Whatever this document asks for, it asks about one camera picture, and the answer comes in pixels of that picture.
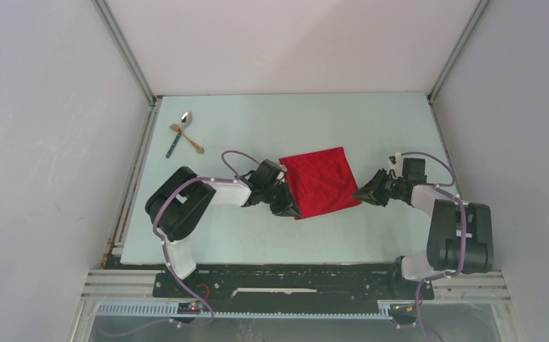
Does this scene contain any aluminium frame post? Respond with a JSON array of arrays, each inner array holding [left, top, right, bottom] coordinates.
[[91, 0, 157, 105], [428, 0, 492, 105]]

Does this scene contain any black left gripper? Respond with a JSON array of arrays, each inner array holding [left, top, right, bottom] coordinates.
[[261, 180, 302, 218]]

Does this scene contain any white slotted cable duct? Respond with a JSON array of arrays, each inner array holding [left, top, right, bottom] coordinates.
[[94, 301, 391, 320]]

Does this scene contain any gold fork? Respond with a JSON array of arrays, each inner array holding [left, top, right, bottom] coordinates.
[[169, 124, 205, 154]]

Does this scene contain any right aluminium frame post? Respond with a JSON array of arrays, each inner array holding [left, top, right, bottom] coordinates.
[[428, 0, 492, 105]]

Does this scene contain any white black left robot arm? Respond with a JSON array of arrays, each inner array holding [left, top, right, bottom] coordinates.
[[145, 160, 302, 297]]

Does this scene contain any red satin napkin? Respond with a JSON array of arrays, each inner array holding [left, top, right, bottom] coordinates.
[[279, 147, 361, 219]]

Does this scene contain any left aluminium frame post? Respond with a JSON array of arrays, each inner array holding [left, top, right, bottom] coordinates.
[[91, 0, 157, 105]]

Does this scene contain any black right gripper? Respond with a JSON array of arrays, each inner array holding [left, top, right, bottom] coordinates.
[[352, 167, 406, 207]]

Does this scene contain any silver spoon teal handle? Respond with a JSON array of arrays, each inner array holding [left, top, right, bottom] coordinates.
[[165, 111, 193, 158]]

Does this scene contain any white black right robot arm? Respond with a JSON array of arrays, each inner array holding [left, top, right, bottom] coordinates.
[[353, 152, 494, 298]]

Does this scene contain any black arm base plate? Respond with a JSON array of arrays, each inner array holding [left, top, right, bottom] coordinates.
[[152, 263, 435, 314]]

